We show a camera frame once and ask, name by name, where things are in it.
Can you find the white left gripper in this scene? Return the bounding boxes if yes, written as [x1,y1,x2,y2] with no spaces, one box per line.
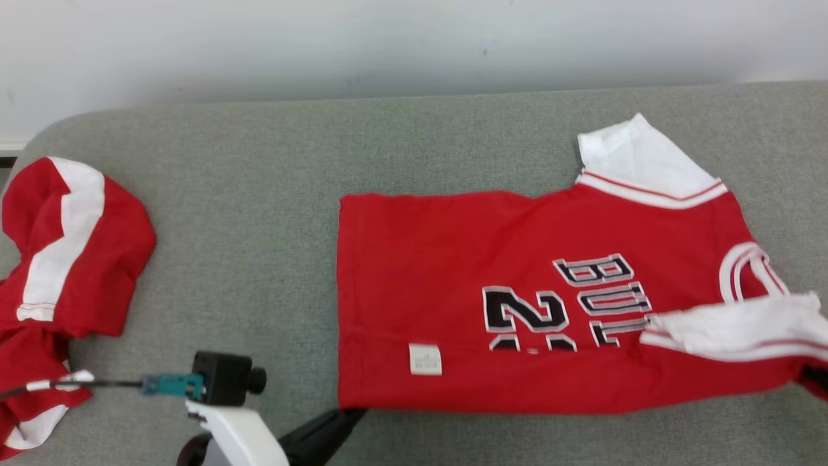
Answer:
[178,400,368,466]

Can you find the red jersey with black lettering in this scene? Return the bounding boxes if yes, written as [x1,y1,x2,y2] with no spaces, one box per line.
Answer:
[336,113,828,415]

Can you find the red garment with wide white stripe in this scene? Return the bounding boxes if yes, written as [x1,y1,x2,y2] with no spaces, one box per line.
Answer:
[0,157,157,460]

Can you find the white tape tag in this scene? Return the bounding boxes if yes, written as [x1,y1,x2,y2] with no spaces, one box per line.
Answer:
[26,370,95,392]

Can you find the teal cable connector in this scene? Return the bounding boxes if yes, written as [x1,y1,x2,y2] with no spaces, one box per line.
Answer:
[141,373,206,399]

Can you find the thin black camera cable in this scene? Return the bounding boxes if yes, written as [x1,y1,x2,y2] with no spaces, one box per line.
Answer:
[0,379,146,397]

